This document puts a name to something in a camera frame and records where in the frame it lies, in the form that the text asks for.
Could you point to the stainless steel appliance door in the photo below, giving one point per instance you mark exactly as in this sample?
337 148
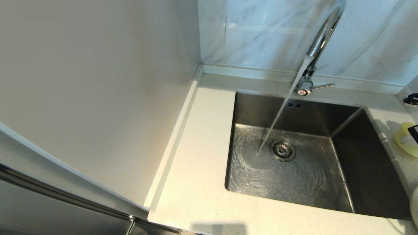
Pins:
49 215

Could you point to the yellow bowl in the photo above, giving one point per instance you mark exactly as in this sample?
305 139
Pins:
403 143

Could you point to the round metal drain strainer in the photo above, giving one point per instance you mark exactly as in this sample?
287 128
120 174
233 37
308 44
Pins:
282 150

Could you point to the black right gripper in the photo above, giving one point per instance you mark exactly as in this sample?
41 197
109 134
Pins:
414 132

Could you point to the white plate edge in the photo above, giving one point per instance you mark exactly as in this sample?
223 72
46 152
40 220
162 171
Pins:
414 209

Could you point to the white appliance side panel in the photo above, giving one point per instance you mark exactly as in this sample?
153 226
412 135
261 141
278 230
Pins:
81 81

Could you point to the chrome gooseneck faucet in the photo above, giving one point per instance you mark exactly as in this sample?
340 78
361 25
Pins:
323 32

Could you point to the running water stream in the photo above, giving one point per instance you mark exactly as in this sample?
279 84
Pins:
285 101

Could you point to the stainless steel sink basin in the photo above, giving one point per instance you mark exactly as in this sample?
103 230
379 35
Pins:
310 189

